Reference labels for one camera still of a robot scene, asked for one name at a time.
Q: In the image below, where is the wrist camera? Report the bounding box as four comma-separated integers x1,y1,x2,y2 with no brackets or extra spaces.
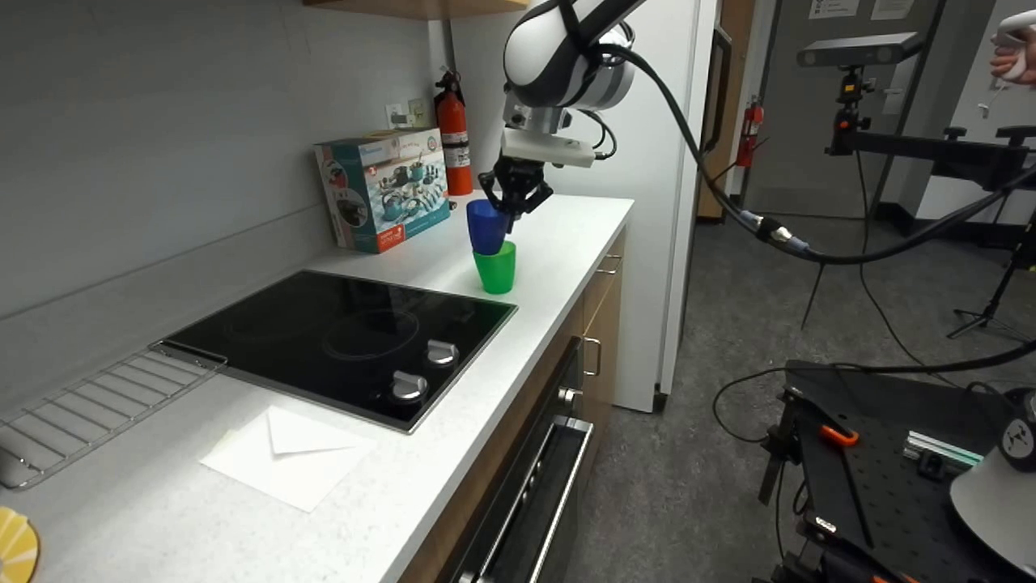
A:
500,130,598,169

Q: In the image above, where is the person's hand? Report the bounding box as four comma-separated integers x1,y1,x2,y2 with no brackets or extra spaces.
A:
990,45,1036,87

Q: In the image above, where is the wooden drawer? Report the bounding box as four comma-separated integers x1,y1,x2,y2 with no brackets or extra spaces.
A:
580,230,628,326

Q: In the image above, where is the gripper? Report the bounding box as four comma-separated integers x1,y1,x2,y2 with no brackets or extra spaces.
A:
478,156,555,236

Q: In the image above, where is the wooden cabinet door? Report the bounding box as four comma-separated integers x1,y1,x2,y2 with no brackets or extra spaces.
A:
580,275,626,454

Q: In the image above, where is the white paper envelope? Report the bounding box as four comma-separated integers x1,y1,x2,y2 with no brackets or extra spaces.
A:
199,405,378,514

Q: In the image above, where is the white refrigerator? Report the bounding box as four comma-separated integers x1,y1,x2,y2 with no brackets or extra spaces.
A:
450,0,723,415

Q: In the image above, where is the black oven door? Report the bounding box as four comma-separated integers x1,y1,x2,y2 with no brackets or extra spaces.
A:
450,415,596,583

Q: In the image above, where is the hand controller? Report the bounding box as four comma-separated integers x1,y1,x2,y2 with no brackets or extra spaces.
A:
993,9,1036,82

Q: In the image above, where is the camera on mount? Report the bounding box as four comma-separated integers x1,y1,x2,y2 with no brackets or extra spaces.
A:
796,32,1036,192

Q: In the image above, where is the black refrigerator handle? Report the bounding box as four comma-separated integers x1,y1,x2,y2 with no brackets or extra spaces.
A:
701,26,734,156

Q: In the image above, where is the blue plastic cup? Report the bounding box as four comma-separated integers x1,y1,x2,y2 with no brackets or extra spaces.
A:
466,199,513,257

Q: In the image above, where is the yellow round plate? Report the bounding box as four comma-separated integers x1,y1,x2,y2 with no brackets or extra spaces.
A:
0,507,40,583

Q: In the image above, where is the silver oven door handle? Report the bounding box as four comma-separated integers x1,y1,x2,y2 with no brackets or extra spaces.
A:
484,416,595,583

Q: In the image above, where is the aluminium rail piece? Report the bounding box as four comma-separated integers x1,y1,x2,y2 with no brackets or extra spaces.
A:
902,430,985,480

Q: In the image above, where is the toy cookware set box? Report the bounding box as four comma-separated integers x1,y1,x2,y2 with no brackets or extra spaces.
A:
314,127,452,254

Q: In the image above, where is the thin black cable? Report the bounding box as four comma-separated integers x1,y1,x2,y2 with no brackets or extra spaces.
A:
711,146,960,445

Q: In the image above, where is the black glass cooktop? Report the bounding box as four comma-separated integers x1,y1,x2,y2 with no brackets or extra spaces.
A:
161,270,519,436

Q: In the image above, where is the green plastic cup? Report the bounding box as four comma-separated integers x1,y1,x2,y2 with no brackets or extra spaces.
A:
473,240,517,296

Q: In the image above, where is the red fire extinguisher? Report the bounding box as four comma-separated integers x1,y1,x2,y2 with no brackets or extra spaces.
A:
735,96,766,169
433,69,475,197

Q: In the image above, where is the metal wire rack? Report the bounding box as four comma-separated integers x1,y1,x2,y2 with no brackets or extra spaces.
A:
0,341,228,492

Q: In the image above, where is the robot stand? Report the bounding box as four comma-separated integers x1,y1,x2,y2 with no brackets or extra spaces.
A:
755,360,1036,583

